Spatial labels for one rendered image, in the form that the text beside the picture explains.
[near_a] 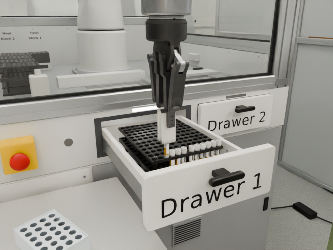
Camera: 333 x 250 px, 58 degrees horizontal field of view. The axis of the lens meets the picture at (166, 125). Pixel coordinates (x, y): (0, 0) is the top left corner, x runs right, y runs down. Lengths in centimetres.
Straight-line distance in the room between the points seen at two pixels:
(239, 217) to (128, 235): 67
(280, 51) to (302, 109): 142
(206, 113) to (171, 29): 44
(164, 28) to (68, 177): 49
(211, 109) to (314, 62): 155
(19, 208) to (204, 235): 66
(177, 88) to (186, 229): 67
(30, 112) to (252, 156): 51
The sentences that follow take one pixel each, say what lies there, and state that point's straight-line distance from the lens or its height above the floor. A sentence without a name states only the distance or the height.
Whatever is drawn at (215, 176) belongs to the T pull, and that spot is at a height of 91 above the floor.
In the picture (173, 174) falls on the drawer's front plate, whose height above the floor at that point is 92.
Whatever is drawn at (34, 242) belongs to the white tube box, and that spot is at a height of 80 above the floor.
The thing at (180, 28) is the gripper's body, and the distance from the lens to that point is 54.
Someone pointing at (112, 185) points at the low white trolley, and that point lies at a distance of 81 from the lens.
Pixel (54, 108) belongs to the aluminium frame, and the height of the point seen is 97.
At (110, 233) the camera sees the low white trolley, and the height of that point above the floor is 76.
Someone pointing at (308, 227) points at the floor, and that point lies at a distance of 207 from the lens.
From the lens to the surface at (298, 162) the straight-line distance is 260.
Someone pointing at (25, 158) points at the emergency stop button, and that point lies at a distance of 73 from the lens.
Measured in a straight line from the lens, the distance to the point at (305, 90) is 245.
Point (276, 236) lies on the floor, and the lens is 193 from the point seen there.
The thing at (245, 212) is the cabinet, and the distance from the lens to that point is 125.
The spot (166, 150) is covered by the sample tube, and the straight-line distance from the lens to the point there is 62.
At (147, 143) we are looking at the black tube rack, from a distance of 70.
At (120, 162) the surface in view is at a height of 87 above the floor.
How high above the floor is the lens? 117
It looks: 20 degrees down
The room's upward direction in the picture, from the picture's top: straight up
